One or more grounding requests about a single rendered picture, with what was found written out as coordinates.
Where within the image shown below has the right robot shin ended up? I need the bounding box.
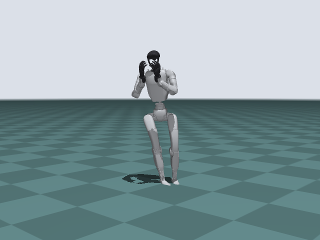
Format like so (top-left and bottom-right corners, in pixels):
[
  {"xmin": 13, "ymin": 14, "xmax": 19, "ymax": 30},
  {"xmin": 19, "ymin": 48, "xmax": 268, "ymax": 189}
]
[{"xmin": 151, "ymin": 148, "xmax": 165, "ymax": 182}]

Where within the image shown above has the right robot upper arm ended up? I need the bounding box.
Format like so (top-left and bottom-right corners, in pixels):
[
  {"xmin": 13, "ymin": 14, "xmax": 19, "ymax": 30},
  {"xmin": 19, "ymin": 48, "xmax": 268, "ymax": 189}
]
[{"xmin": 132, "ymin": 73, "xmax": 145, "ymax": 98}]

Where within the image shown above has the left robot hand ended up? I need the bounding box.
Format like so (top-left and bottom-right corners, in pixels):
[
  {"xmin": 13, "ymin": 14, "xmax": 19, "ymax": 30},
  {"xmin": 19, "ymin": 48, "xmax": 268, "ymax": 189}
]
[{"xmin": 149, "ymin": 60, "xmax": 161, "ymax": 82}]

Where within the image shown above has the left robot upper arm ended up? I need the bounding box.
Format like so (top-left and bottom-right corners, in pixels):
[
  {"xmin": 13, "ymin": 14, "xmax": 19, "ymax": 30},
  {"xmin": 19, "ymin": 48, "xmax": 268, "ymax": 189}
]
[{"xmin": 165, "ymin": 69, "xmax": 178, "ymax": 95}]

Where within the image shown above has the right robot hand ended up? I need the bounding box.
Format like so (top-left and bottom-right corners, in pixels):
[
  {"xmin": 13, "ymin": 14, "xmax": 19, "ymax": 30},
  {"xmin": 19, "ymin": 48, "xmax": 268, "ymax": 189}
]
[{"xmin": 139, "ymin": 61, "xmax": 147, "ymax": 83}]

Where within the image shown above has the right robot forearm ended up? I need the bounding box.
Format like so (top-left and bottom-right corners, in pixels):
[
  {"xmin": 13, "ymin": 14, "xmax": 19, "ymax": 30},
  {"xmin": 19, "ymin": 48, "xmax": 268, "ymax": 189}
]
[{"xmin": 131, "ymin": 78, "xmax": 147, "ymax": 95}]

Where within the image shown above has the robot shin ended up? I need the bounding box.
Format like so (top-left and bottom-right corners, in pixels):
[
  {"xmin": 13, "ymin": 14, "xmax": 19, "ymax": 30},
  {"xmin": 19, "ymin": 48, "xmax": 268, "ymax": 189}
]
[
  {"xmin": 151, "ymin": 148, "xmax": 165, "ymax": 182},
  {"xmin": 170, "ymin": 150, "xmax": 179, "ymax": 179}
]

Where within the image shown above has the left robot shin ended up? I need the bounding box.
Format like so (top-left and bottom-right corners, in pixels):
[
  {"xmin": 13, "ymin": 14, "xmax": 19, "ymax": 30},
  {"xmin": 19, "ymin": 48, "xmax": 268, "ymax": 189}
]
[{"xmin": 170, "ymin": 150, "xmax": 179, "ymax": 179}]

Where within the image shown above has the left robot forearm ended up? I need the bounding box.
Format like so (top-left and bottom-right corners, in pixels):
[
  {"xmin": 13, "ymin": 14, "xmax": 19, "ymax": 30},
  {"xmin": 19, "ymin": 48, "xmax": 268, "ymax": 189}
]
[{"xmin": 154, "ymin": 77, "xmax": 178, "ymax": 92}]

